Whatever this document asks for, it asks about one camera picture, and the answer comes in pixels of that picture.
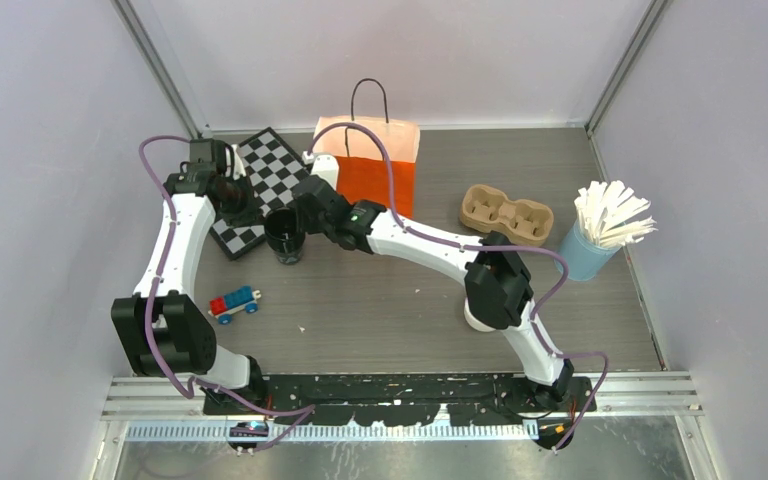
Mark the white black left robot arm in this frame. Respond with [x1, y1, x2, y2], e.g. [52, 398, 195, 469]
[111, 139, 267, 414]

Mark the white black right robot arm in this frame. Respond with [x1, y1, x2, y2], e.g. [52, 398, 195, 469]
[291, 175, 574, 411]

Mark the black cup stack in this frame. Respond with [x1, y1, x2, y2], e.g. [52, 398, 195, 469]
[264, 207, 305, 265]

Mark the orange paper bag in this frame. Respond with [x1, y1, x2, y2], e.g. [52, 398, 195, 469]
[312, 78, 420, 219]

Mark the black white chessboard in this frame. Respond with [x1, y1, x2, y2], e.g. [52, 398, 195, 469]
[210, 127, 309, 260]

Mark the blue red toy car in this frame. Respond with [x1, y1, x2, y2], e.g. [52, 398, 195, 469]
[209, 285, 262, 325]

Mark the cardboard cup carrier tray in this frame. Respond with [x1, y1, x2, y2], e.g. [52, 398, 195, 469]
[459, 184, 554, 247]

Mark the white lid stack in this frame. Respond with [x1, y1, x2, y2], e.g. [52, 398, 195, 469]
[463, 300, 495, 333]

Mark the blue cup holder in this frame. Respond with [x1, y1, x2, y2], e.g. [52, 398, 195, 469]
[557, 221, 620, 282]

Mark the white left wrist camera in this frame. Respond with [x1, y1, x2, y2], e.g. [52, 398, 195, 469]
[225, 145, 246, 181]

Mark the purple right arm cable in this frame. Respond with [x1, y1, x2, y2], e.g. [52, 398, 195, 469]
[305, 121, 611, 452]

